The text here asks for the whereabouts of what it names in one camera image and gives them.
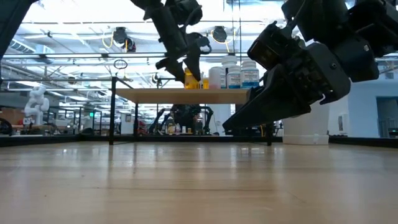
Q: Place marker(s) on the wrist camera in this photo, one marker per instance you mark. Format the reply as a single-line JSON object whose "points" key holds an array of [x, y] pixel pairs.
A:
{"points": [[186, 12], [270, 46]]}

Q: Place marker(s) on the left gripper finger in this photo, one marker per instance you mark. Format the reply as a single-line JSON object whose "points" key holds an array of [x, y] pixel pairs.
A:
{"points": [[194, 59], [174, 67]]}

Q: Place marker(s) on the white humanoid robot figure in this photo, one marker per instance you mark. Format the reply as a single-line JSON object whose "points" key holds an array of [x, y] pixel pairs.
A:
{"points": [[36, 105]]}

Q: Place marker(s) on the small orange bottle white cap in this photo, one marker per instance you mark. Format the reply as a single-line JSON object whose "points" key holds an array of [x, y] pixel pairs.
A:
{"points": [[206, 84]]}

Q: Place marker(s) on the large white medicine bottle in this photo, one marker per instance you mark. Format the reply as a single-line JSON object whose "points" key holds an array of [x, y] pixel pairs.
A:
{"points": [[229, 60]]}

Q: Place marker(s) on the black metal table frame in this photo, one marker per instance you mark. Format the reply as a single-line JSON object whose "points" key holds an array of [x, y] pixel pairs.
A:
{"points": [[46, 140]]}

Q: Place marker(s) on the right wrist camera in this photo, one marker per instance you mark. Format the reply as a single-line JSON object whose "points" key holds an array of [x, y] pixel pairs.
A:
{"points": [[270, 46]]}

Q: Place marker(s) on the white bottle blue label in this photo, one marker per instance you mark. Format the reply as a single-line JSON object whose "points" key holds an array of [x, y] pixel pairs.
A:
{"points": [[249, 76], [234, 79], [223, 81]]}

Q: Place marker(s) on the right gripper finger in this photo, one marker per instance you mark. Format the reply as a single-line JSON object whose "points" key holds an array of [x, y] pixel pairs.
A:
{"points": [[269, 81], [270, 109]]}

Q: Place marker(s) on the white plant pot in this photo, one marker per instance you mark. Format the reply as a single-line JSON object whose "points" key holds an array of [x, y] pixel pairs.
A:
{"points": [[306, 127]]}

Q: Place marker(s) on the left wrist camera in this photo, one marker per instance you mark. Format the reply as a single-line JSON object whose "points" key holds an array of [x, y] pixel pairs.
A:
{"points": [[186, 12]]}

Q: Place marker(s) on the wooden shelf black legs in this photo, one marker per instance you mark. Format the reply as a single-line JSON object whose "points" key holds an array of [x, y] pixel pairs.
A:
{"points": [[186, 96]]}

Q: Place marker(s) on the background black robot arms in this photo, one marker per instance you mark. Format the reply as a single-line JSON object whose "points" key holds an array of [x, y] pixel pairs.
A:
{"points": [[186, 116]]}

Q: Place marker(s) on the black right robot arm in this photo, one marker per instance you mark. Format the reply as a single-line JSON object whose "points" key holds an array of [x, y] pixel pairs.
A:
{"points": [[367, 28]]}

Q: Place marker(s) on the black hanging loop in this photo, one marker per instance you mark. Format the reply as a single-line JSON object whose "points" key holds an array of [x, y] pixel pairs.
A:
{"points": [[114, 64]]}

